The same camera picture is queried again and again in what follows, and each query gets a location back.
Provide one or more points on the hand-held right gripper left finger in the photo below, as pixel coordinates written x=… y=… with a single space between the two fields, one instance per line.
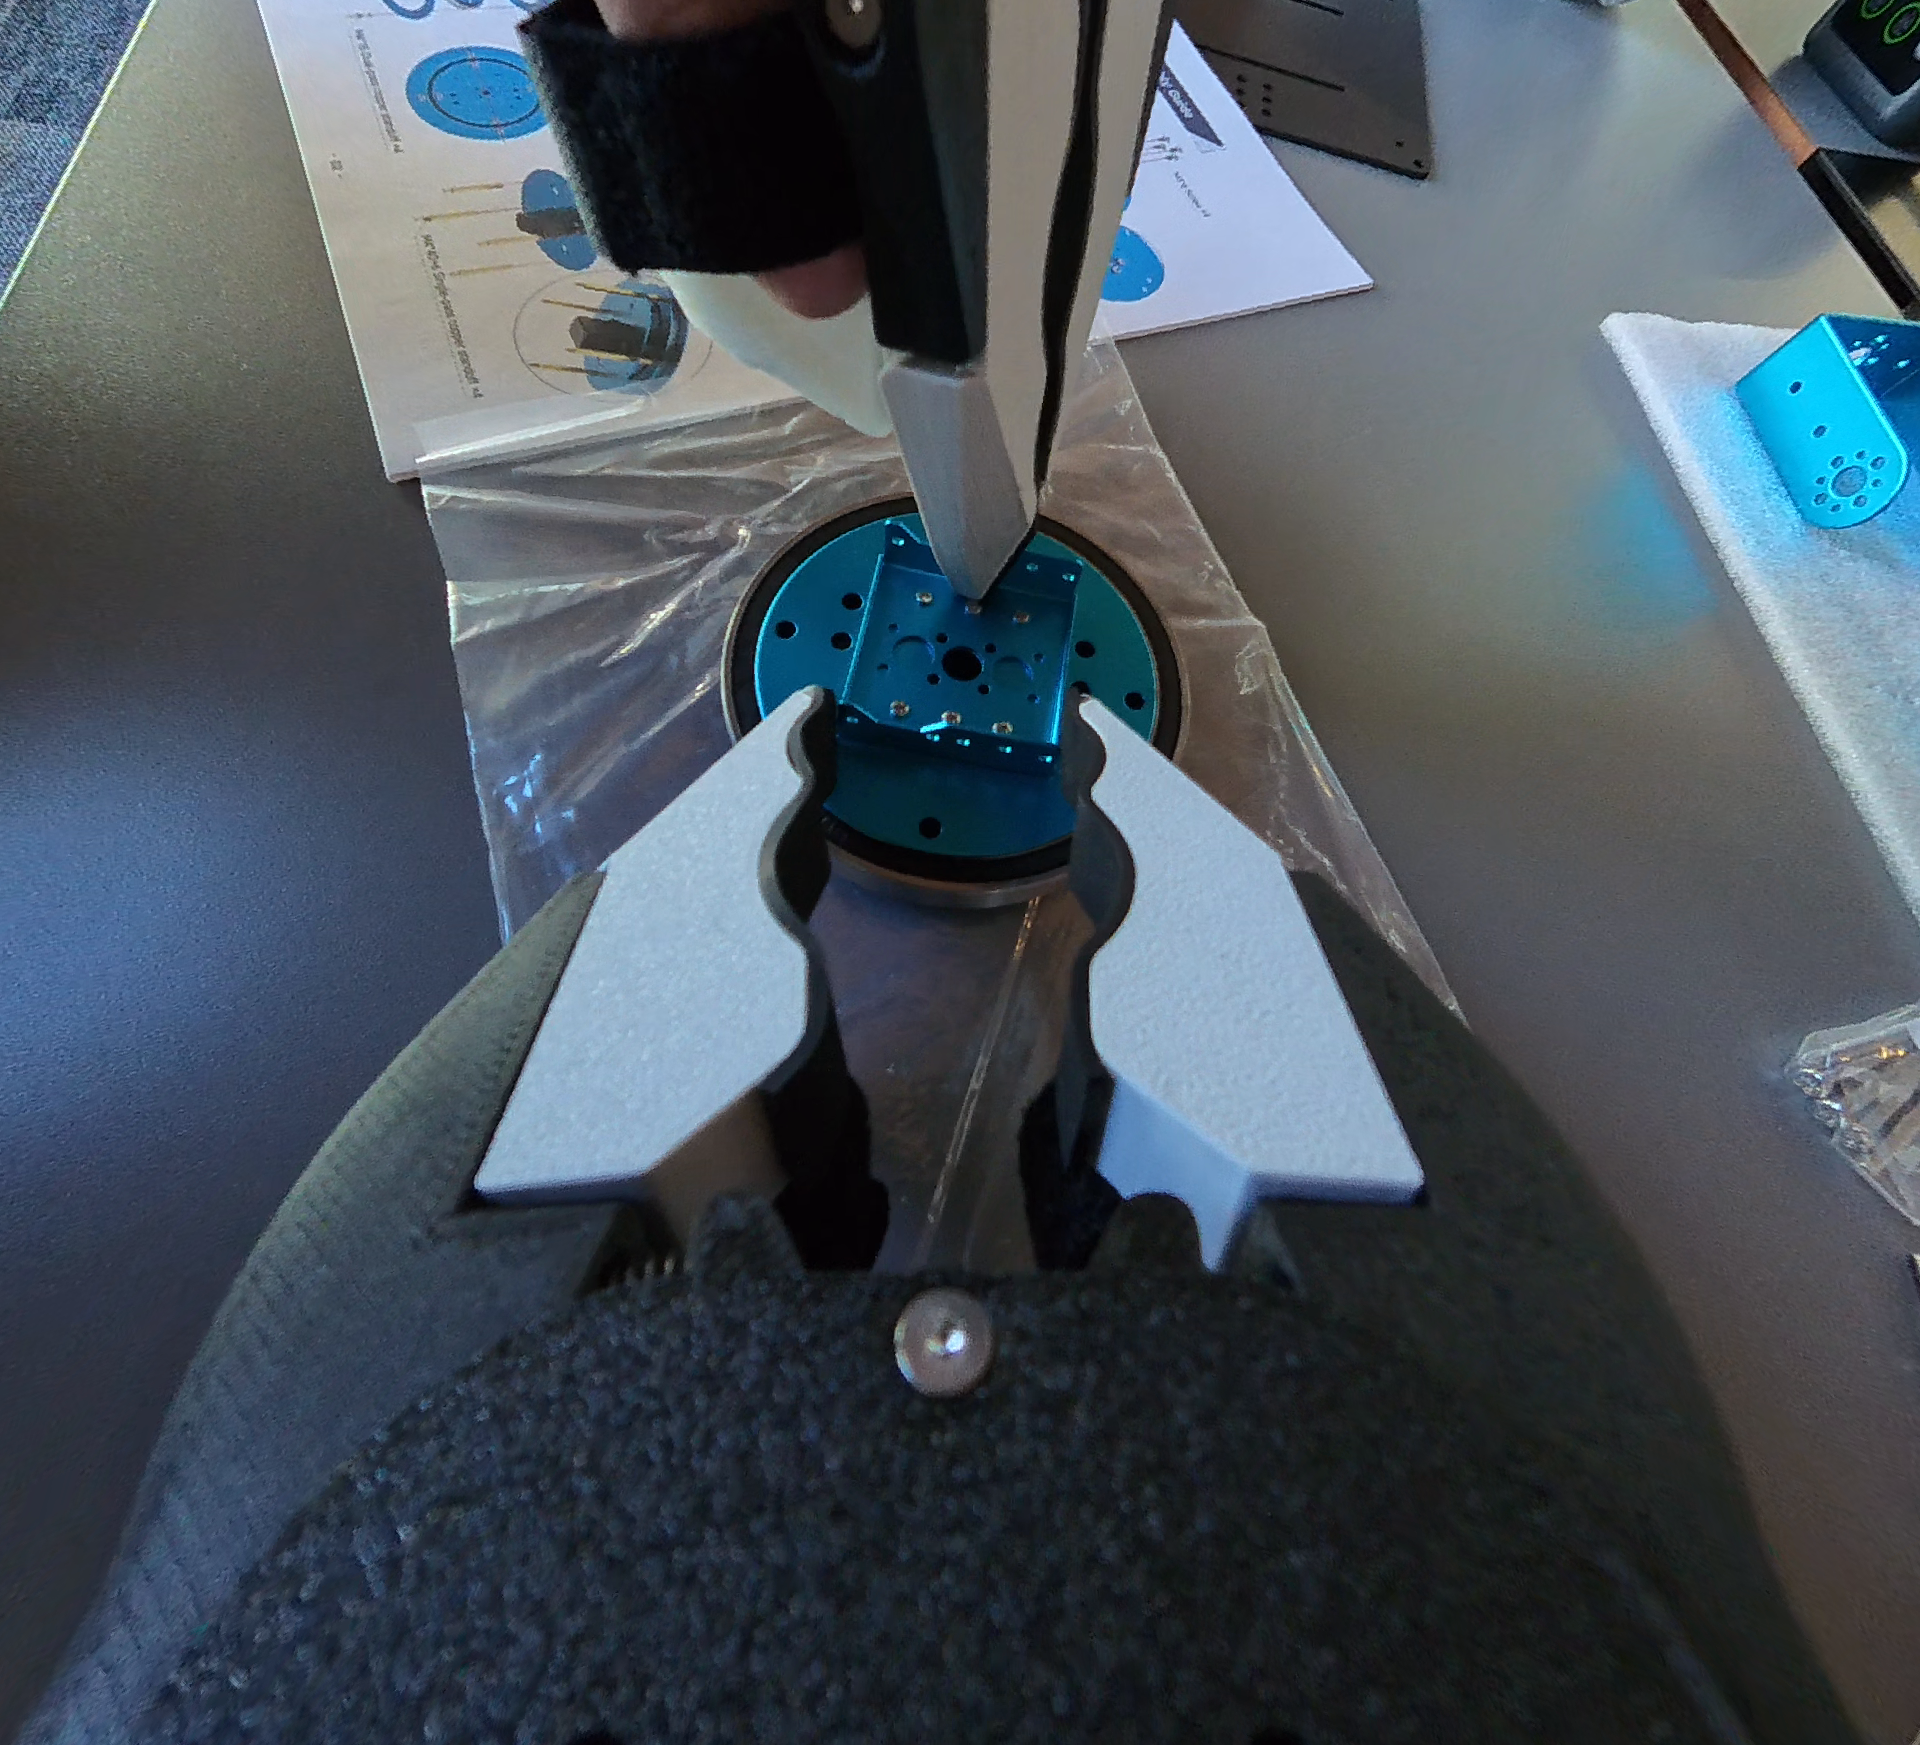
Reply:
x=662 y=1009

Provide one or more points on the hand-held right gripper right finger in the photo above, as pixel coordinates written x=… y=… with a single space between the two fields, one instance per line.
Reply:
x=1245 y=1028

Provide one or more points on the clear plastic bag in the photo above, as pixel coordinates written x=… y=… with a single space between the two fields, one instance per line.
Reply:
x=601 y=576

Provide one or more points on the blue disc with mounted bracket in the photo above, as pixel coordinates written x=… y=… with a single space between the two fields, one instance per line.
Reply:
x=962 y=649

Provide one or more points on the grey desk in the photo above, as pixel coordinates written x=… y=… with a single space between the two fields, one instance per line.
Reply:
x=1500 y=727

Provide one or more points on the open assembly manual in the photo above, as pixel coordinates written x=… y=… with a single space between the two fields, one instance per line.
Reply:
x=452 y=305

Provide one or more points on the pile of small screw bags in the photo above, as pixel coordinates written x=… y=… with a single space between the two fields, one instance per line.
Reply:
x=1875 y=1100

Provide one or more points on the white foam sheet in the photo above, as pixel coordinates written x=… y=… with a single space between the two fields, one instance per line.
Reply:
x=1799 y=604

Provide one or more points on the black label printer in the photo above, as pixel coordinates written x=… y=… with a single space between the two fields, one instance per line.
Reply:
x=1875 y=49

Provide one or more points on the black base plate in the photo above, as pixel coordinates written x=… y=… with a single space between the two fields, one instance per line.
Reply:
x=1320 y=67

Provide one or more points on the large blue U bracket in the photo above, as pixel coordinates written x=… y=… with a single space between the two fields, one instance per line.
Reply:
x=1830 y=427

